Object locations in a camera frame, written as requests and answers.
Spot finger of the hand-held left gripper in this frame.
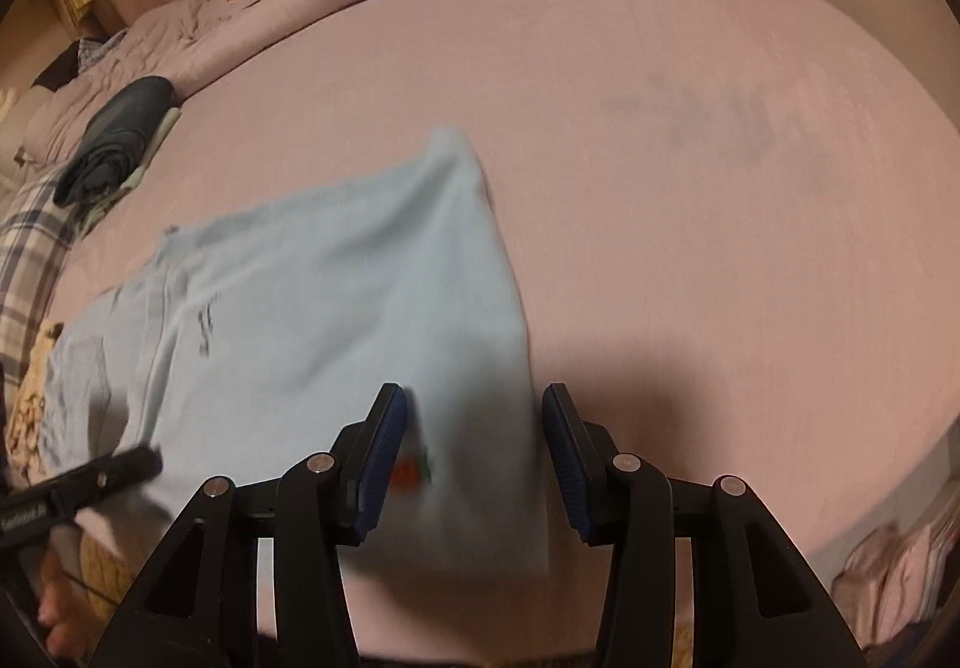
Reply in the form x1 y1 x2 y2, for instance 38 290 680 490
43 446 164 513

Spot cream printed cloth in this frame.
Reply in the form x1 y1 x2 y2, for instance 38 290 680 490
4 319 65 478

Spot pink cloth pile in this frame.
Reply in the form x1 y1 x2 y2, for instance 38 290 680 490
831 516 955 648

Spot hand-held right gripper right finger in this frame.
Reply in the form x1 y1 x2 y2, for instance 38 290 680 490
541 382 857 668

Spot folded dark denim jeans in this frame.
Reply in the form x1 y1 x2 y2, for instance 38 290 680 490
55 76 178 206

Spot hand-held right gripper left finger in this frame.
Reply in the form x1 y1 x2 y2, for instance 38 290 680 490
86 382 410 668

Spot plaid pillow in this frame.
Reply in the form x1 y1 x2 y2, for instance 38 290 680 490
0 177 85 369

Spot dark clothing pile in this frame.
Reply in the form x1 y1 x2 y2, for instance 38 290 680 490
30 29 130 94

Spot person's left hand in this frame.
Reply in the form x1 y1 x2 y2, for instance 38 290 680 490
34 548 102 660

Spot light blue strawberry print pants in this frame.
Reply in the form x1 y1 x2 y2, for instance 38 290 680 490
41 127 554 575

